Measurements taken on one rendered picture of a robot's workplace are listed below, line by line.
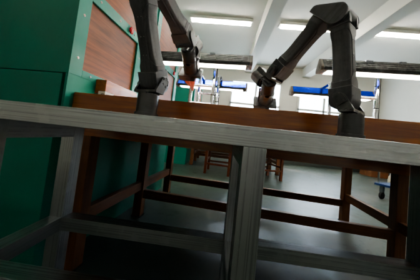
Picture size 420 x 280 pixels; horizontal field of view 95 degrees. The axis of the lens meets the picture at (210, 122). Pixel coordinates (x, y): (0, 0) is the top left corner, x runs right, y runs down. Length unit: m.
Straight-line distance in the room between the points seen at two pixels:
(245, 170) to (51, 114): 0.41
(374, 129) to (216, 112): 0.56
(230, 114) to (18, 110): 0.60
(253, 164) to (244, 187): 0.05
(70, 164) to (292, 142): 0.69
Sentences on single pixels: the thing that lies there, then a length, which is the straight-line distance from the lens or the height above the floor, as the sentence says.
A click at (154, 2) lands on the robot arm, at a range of 0.64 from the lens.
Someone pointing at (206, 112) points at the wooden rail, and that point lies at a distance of 0.77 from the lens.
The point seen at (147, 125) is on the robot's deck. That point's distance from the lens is 0.40.
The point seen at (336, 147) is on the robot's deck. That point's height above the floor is 0.65.
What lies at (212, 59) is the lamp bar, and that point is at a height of 1.07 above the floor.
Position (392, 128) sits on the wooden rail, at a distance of 0.92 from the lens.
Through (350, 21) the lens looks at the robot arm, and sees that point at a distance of 0.76.
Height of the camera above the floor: 0.65
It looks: 3 degrees up
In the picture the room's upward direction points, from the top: 6 degrees clockwise
